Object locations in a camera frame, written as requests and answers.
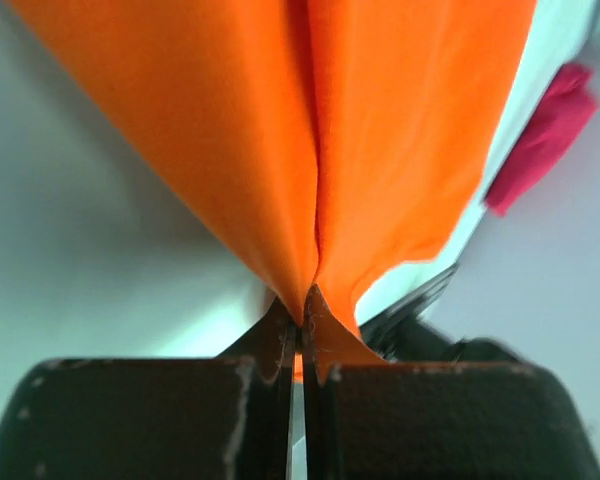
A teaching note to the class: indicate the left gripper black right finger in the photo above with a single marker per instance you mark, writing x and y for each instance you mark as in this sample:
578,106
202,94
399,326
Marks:
367,418

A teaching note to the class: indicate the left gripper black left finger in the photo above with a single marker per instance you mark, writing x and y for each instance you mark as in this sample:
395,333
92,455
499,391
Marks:
227,417

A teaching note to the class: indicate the orange t shirt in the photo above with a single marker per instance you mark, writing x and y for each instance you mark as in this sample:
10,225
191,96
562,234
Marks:
323,142

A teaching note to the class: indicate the folded pink t shirt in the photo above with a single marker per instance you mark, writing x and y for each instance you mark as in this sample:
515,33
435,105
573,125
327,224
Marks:
561,115

